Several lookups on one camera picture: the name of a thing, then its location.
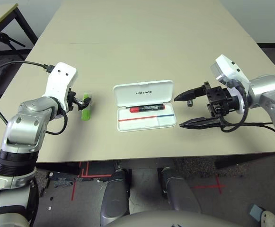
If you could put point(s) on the small blue box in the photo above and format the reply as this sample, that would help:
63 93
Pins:
255 211

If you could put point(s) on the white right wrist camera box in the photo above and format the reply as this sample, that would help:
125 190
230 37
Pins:
224 66

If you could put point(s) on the grey robot leg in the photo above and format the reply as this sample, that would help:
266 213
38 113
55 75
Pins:
114 196
180 191

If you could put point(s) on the black foam floor mat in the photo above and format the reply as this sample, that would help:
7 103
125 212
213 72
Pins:
2 78

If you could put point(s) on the grey robot right leg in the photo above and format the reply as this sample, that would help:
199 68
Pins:
180 191

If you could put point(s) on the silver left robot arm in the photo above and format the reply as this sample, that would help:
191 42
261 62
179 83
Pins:
28 113

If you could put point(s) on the grey robot torso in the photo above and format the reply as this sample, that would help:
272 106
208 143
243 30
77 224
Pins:
175 220

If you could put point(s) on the side table with black frame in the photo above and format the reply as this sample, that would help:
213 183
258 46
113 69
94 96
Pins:
23 22

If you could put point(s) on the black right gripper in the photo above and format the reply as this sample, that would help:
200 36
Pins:
220 101

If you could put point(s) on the grey robot left leg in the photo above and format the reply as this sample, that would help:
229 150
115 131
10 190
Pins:
114 196

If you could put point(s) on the white hinged pencil case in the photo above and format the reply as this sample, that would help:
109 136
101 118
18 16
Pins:
142 92

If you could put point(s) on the black marker with red cap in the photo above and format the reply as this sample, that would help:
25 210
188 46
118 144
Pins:
151 107

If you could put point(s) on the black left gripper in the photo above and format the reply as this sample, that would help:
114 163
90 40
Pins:
74 101

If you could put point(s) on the black tripod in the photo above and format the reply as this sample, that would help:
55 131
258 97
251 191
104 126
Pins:
2 37

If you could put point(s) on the small black eraser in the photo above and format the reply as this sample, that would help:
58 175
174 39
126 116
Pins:
189 103

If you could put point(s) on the white shoe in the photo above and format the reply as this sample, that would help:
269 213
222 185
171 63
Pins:
268 218

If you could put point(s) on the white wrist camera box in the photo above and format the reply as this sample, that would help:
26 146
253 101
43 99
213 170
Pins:
61 75
224 66

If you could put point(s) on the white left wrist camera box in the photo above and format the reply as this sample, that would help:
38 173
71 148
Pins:
61 75

